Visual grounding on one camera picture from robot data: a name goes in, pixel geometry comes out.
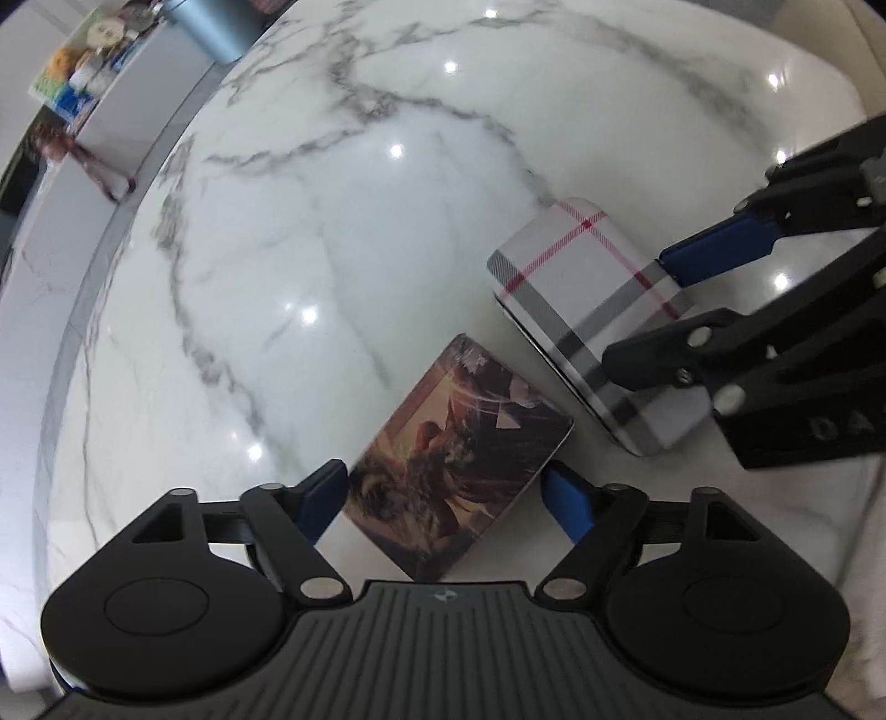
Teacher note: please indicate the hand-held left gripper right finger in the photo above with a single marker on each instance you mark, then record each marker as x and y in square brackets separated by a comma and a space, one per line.
[569, 498]

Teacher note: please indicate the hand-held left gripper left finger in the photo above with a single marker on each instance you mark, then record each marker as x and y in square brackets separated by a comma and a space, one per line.
[324, 498]

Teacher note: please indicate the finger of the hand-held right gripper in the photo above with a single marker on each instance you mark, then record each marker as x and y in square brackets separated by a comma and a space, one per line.
[664, 360]
[720, 250]

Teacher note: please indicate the plaid tin box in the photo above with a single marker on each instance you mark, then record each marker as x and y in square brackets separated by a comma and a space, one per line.
[588, 311]

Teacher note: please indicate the picture-printed card box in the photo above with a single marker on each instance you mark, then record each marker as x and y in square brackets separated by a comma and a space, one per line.
[457, 471]

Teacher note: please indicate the brown bag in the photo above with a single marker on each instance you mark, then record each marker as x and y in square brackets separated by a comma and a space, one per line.
[54, 144]

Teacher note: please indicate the blue-grey trash can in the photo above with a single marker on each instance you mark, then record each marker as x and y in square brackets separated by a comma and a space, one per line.
[207, 28]

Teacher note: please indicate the colourful picture board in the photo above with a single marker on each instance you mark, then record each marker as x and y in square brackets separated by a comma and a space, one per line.
[79, 62]

